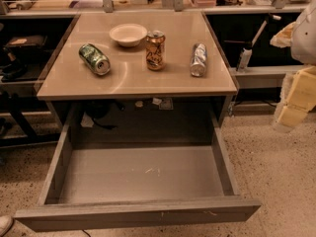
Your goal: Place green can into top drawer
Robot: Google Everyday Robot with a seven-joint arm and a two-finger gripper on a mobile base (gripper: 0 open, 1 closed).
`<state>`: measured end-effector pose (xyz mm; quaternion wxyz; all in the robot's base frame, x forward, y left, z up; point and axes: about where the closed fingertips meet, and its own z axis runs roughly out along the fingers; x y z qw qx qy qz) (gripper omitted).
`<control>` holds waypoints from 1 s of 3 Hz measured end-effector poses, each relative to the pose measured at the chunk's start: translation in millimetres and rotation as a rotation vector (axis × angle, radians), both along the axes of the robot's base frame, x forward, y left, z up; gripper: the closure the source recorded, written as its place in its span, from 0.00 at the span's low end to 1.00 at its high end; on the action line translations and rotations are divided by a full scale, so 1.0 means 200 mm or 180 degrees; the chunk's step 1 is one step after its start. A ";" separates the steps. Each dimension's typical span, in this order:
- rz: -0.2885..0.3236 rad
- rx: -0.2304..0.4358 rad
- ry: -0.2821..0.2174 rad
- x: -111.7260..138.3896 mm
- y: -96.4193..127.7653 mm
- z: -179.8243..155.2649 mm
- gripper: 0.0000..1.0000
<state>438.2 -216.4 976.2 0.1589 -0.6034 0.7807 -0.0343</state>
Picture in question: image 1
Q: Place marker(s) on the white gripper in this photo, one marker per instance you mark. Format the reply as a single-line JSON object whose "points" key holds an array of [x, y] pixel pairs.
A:
{"points": [[305, 40]]}

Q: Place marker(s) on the green soda can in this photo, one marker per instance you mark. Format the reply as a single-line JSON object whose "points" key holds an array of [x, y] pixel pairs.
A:
{"points": [[95, 60]]}

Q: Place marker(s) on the silver blue soda can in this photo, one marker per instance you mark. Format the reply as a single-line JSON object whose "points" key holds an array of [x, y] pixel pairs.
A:
{"points": [[198, 62]]}

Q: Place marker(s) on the orange soda can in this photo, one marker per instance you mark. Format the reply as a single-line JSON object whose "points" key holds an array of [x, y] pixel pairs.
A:
{"points": [[155, 50]]}

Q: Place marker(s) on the grey cabinet with tan top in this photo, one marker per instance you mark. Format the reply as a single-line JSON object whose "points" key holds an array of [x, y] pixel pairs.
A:
{"points": [[69, 78]]}

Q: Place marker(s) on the grey open drawer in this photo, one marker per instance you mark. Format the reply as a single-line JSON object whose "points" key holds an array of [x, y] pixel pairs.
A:
{"points": [[154, 169]]}

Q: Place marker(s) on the white spray bottle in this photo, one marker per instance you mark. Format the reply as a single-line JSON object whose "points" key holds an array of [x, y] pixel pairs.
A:
{"points": [[247, 50]]}

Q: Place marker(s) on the white bowl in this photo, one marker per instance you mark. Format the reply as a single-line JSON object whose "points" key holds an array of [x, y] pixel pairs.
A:
{"points": [[128, 35]]}

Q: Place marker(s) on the black object on shelf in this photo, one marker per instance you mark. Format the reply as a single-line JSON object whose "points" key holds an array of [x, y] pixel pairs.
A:
{"points": [[27, 41]]}

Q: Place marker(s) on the white shoe tip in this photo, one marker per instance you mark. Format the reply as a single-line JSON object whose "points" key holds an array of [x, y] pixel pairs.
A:
{"points": [[6, 222]]}

